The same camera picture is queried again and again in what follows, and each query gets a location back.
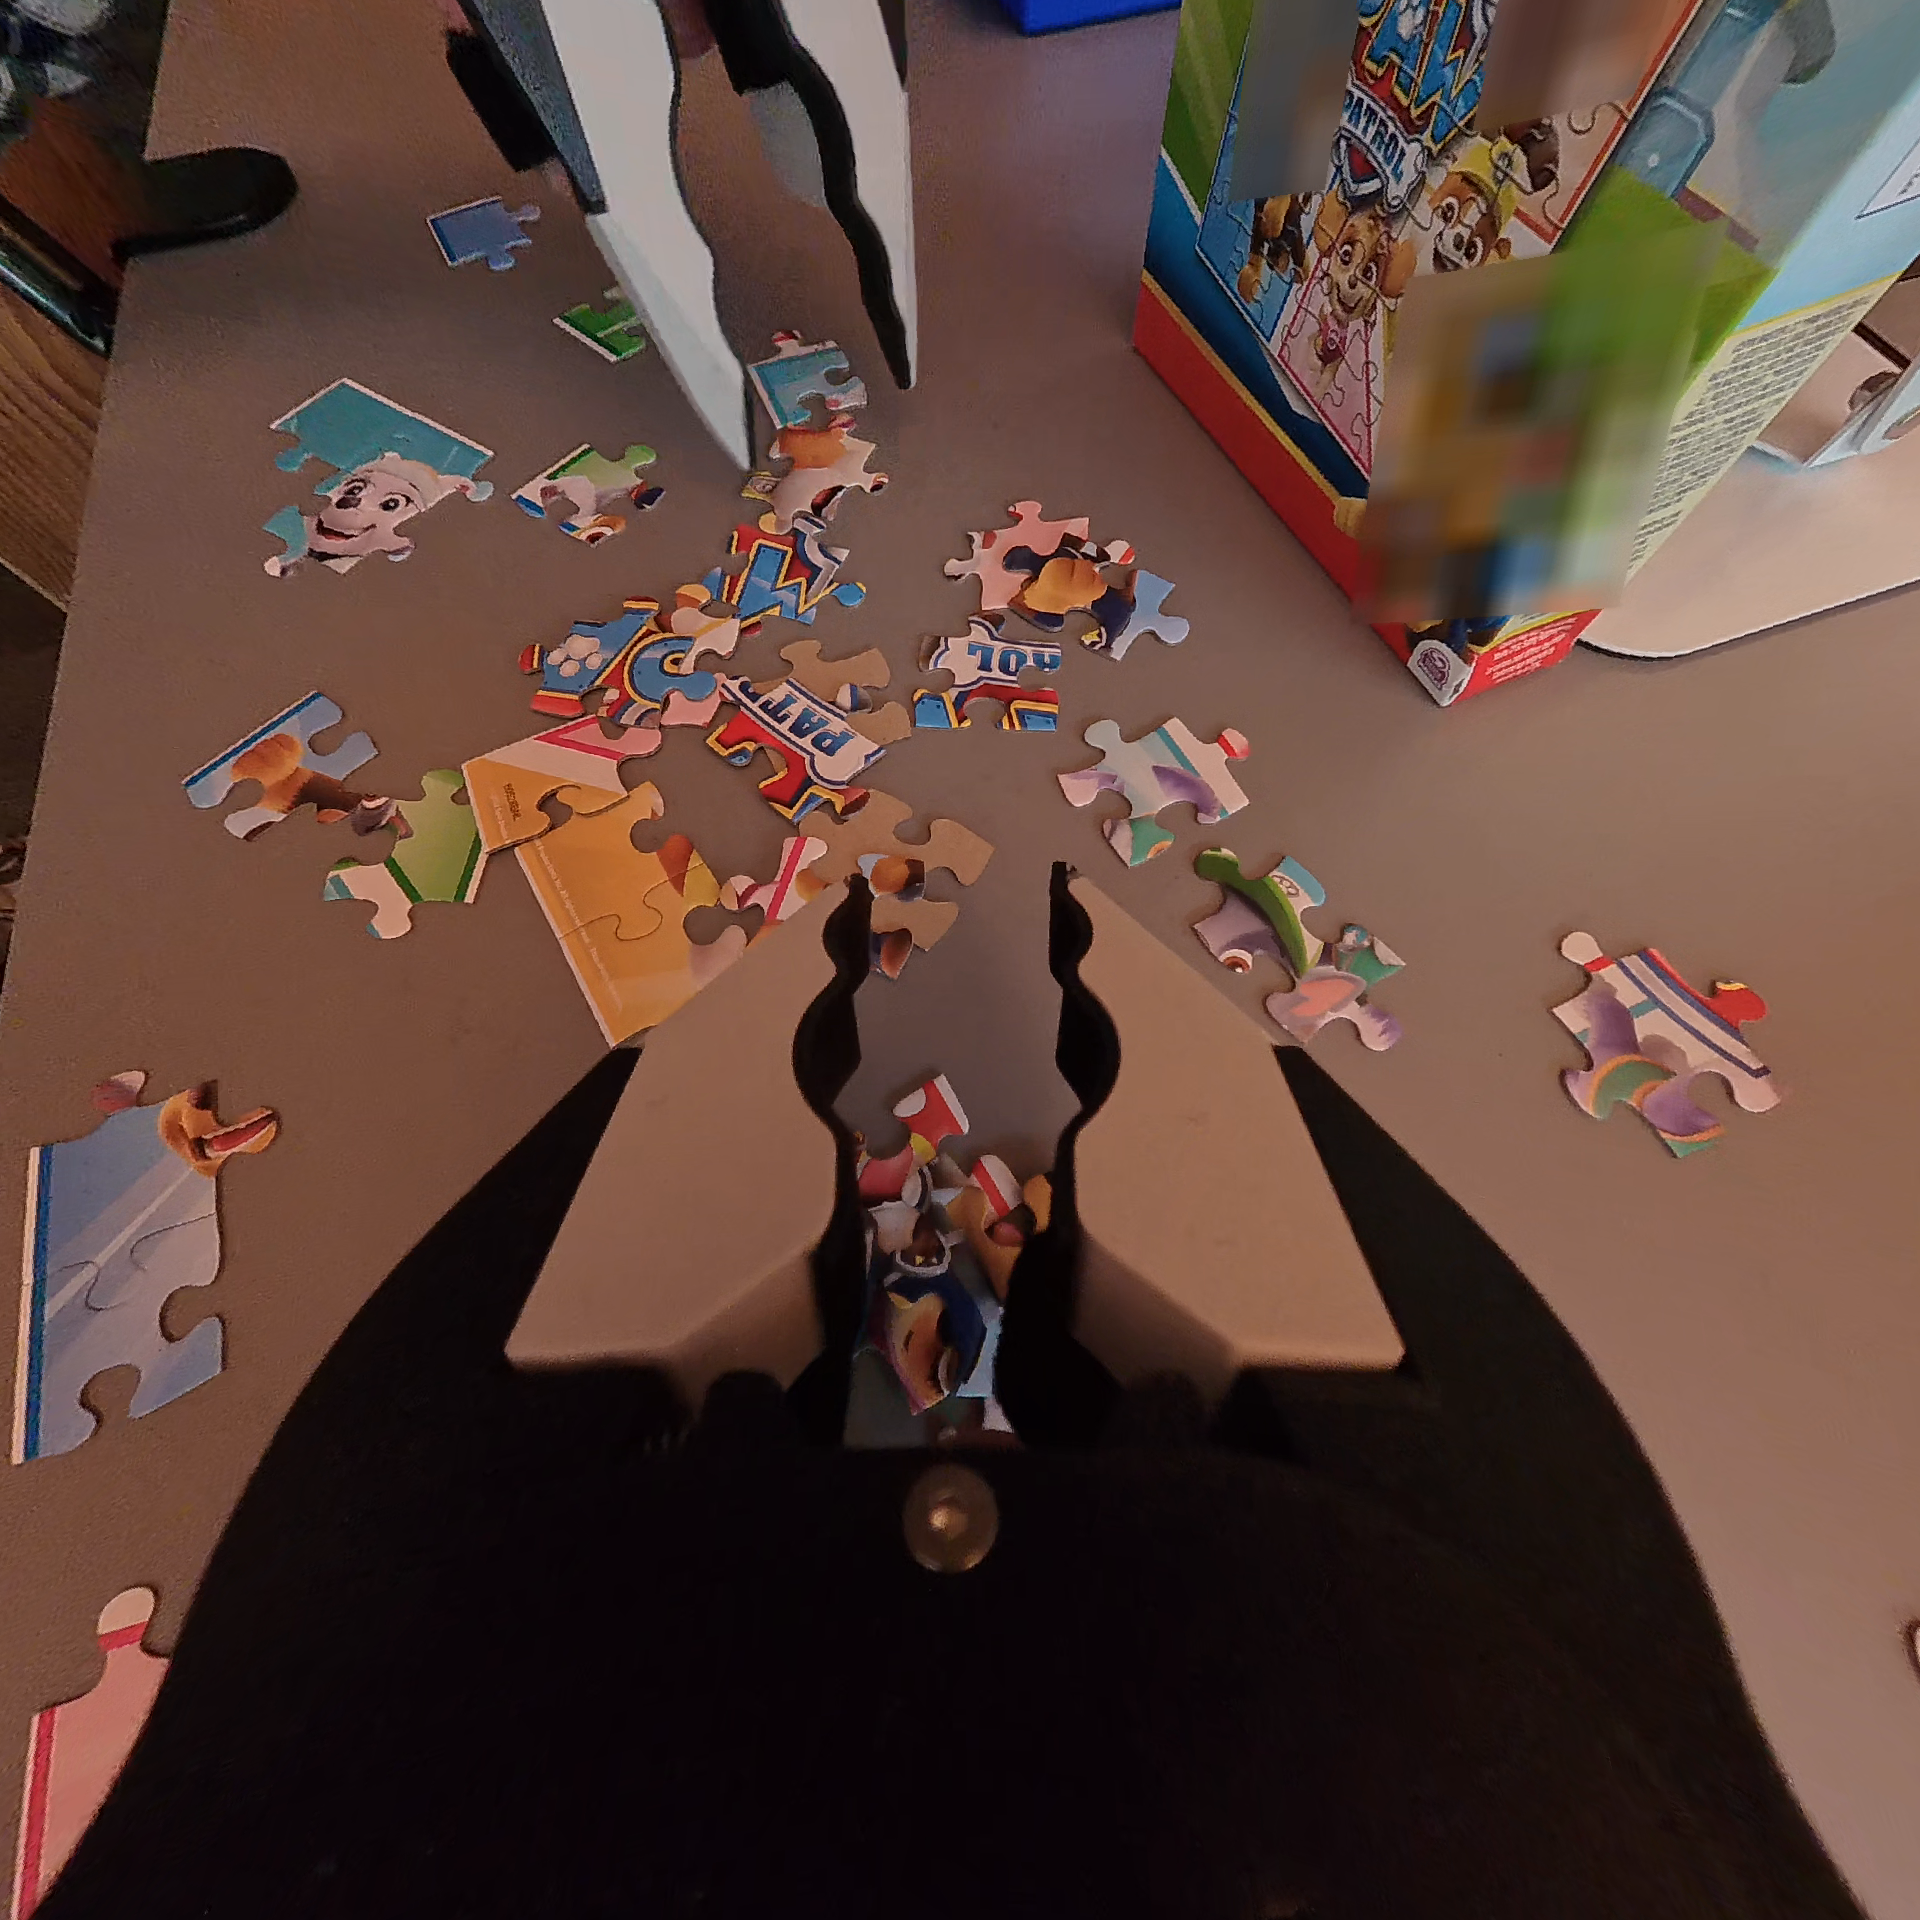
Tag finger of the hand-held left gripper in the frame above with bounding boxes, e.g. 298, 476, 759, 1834
715, 0, 919, 395
539, 0, 753, 472

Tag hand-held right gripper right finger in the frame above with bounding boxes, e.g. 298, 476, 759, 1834
994, 861, 1409, 1449

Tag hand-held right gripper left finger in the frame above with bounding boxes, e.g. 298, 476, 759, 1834
507, 874, 876, 1449

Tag yellow puzzle piece pale knob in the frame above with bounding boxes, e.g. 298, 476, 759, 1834
580, 882, 768, 1051

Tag blue uniform dog puzzle piece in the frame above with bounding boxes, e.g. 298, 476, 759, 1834
855, 1191, 1003, 1421

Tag yellow puzzle piece brown spot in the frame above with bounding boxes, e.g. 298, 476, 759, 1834
517, 777, 730, 978

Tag teal husky dog puzzle section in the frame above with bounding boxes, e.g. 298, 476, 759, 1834
261, 378, 498, 585

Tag pile of puzzle pieces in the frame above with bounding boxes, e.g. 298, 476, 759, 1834
517, 429, 1194, 902

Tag pink dog puzzle section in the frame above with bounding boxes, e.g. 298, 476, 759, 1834
0, 1589, 173, 1920

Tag grey desk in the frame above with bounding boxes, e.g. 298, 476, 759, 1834
0, 0, 1920, 1920

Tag blue edge puzzle piece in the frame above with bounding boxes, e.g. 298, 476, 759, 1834
428, 198, 543, 269

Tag green purple joined puzzle pieces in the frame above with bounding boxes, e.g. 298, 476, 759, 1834
1192, 845, 1409, 1053

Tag teal striped edge puzzle piece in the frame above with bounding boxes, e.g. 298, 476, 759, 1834
745, 334, 870, 436

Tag green white dog puzzle piece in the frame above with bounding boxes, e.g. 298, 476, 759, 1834
514, 442, 668, 547

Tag black rounded object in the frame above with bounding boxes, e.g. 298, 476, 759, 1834
120, 147, 299, 257

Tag red puzzle box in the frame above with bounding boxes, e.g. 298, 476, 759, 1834
1132, 0, 1920, 710

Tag tan face-down puzzle piece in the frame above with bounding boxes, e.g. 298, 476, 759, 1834
806, 794, 994, 952

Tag rainbow puzzle piece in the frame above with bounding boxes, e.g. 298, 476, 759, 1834
1554, 928, 1781, 1163

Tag blue sky puzzle section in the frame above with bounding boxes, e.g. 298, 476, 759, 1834
11, 1072, 280, 1465

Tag blue puzzle piece with dog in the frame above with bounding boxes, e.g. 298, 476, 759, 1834
183, 693, 409, 842

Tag white stand base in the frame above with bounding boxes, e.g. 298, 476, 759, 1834
1583, 435, 1920, 657

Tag beige case with printed sheet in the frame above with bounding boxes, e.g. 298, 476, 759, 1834
1761, 310, 1920, 472

